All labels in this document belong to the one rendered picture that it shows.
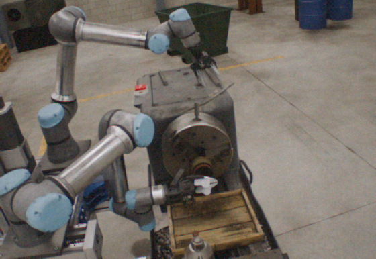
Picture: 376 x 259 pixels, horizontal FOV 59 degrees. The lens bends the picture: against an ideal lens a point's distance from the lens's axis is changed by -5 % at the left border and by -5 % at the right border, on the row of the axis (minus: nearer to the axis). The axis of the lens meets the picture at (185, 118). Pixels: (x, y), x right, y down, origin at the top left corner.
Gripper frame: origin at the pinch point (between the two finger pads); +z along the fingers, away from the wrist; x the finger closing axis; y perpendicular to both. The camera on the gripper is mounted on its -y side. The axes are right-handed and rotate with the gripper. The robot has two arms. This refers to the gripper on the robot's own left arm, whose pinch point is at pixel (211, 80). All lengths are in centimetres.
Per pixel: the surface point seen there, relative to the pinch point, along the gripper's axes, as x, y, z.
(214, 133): -9.0, 16.6, 15.6
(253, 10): 197, -783, 197
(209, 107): -6.1, -0.1, 11.6
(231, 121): -0.1, 1.0, 23.2
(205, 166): -17.6, 30.2, 19.8
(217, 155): -11.8, 22.6, 22.7
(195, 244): -25, 76, 11
